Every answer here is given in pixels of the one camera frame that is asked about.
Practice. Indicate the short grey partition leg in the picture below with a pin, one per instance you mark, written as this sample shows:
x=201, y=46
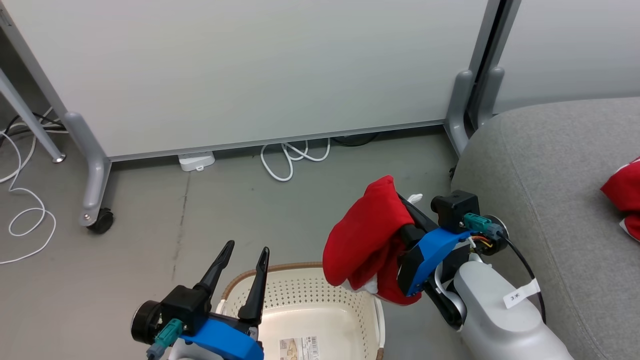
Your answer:
x=487, y=95
x=457, y=110

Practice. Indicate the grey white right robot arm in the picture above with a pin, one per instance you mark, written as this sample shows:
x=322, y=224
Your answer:
x=495, y=320

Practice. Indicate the grey metal table leg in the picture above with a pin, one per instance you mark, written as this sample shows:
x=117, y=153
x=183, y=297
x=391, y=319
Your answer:
x=30, y=120

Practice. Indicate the narrow white partition panel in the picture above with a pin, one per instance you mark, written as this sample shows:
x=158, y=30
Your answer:
x=575, y=50

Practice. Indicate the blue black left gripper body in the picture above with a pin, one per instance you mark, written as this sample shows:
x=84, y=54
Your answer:
x=230, y=342

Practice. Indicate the grey partition leg with caster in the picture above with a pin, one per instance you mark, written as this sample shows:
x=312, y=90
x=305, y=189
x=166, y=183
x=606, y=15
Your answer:
x=95, y=170

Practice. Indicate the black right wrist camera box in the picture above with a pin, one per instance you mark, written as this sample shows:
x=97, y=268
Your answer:
x=455, y=210

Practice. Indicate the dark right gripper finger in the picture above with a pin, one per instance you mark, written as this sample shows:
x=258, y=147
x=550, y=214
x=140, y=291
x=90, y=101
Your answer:
x=412, y=237
x=417, y=217

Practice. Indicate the grey fabric sofa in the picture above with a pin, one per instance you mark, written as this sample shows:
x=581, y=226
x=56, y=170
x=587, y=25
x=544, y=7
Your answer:
x=565, y=200

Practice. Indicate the black caster wheel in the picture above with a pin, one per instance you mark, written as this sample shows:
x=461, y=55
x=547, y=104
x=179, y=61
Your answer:
x=101, y=221

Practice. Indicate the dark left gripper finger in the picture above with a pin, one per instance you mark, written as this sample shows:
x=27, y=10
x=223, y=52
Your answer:
x=257, y=290
x=215, y=275

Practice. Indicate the white power adapter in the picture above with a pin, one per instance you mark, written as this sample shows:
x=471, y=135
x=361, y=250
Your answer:
x=196, y=161

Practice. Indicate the wide white partition panel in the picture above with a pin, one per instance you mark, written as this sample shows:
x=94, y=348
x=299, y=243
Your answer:
x=250, y=70

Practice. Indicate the red garment with white trim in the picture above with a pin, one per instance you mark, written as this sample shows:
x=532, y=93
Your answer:
x=625, y=192

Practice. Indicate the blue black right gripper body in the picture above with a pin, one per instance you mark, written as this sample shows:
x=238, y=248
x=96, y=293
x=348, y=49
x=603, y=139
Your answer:
x=430, y=255

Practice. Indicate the cream perforated laundry basket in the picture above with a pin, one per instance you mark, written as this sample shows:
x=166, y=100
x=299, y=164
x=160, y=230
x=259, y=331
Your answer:
x=310, y=310

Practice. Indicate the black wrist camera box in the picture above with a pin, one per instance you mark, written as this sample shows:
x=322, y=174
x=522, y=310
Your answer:
x=455, y=210
x=185, y=305

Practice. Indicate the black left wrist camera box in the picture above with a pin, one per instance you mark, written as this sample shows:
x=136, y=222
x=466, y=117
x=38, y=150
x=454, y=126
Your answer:
x=185, y=305

